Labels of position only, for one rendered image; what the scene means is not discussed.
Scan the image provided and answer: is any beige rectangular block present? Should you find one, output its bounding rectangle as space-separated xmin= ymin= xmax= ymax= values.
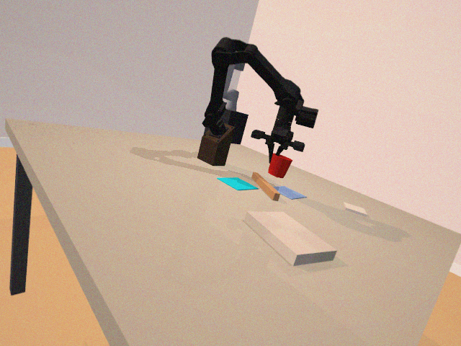
xmin=244 ymin=211 xmax=337 ymax=266

